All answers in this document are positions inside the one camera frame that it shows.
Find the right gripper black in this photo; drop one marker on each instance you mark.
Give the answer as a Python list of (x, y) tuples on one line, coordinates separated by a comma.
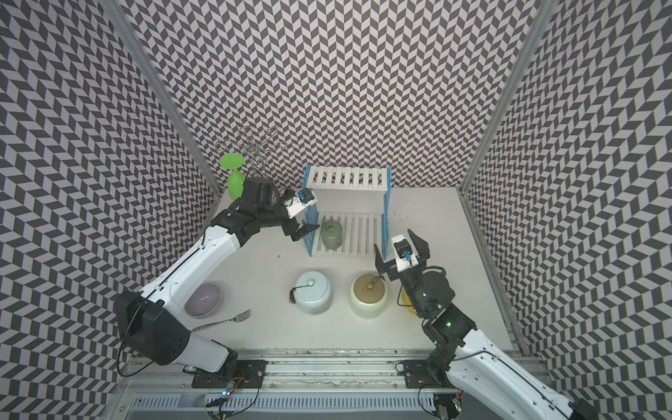
[(384, 268)]

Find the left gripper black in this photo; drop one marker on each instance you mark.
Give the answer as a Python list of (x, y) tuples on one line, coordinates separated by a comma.
[(290, 229)]

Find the small green tea canister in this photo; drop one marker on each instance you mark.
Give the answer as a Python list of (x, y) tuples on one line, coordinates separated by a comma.
[(332, 235)]

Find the yellow patterned tea canister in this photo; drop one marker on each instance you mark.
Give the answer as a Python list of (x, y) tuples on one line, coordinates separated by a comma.
[(407, 303)]

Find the cream canister brown lid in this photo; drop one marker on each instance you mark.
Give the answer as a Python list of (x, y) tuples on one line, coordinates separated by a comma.
[(368, 296)]

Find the blue white two-tier shelf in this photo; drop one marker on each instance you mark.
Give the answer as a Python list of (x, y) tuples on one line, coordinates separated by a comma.
[(356, 197)]

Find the light blue tea canister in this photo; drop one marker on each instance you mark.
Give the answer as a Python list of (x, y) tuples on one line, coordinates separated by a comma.
[(312, 293)]

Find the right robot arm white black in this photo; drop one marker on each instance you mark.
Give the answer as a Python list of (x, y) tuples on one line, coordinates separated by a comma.
[(464, 356)]

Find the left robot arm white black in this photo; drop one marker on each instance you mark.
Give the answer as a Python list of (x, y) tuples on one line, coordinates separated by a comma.
[(148, 320)]

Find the green plastic wine glass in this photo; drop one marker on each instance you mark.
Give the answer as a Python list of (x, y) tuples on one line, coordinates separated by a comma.
[(234, 176)]

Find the silver metal fork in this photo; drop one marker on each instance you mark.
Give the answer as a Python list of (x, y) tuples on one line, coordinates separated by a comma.
[(241, 317)]

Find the lilac plastic bowl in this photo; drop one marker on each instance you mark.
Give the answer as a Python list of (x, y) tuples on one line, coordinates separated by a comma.
[(205, 301)]

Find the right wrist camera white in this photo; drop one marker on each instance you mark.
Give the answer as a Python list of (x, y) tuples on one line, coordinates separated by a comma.
[(405, 258)]

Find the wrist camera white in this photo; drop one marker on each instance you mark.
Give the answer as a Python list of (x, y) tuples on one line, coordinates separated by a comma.
[(405, 258), (299, 202)]

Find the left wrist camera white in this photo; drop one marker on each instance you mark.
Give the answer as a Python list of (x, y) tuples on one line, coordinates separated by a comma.
[(299, 202)]

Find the chrome wire cup stand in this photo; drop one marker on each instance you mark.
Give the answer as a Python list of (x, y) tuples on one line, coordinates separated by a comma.
[(255, 148)]

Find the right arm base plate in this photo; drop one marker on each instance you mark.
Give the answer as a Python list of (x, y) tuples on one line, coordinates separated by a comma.
[(416, 374)]

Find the aluminium front rail frame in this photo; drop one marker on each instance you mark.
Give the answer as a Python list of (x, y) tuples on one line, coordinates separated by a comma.
[(297, 381)]

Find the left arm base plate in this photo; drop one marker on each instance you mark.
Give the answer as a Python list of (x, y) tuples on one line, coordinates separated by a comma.
[(247, 374)]

